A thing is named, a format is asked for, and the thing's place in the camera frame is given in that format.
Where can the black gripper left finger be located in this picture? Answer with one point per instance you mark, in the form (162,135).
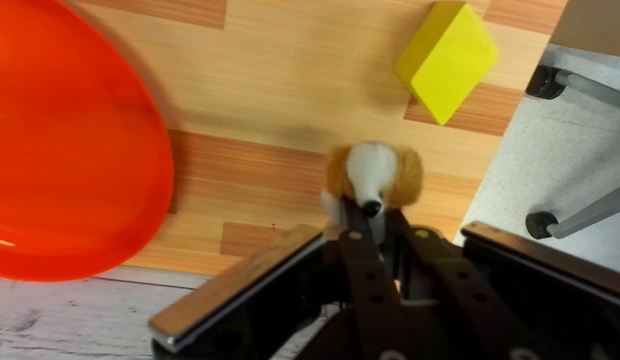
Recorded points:
(381,324)

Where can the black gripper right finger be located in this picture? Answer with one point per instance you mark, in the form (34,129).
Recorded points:
(466,319)

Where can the grey office chair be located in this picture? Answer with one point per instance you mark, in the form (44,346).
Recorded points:
(590,26)

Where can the yellow block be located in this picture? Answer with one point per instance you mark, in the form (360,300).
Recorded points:
(446,58)

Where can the brown white plush dog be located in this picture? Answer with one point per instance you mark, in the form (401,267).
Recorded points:
(376,176)

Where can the orange plate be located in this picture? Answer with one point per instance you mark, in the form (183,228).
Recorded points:
(86,166)

